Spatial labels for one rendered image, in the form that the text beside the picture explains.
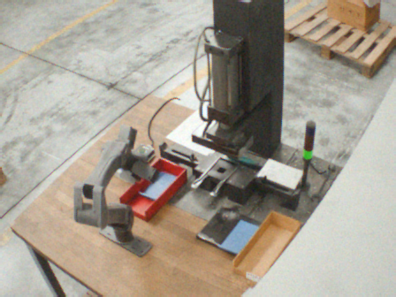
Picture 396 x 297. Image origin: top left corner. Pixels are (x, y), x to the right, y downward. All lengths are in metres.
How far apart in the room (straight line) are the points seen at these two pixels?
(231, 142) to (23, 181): 2.06
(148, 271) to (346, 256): 1.04
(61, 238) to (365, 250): 1.30
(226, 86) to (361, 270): 1.00
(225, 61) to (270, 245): 0.62
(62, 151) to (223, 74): 2.21
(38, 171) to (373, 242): 2.98
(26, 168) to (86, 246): 1.87
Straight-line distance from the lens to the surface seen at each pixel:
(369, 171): 0.85
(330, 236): 0.74
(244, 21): 1.51
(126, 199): 1.85
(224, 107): 1.62
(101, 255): 1.73
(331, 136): 3.60
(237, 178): 1.81
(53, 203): 1.94
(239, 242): 1.69
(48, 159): 3.57
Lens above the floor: 2.25
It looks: 41 degrees down
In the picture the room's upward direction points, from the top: 3 degrees counter-clockwise
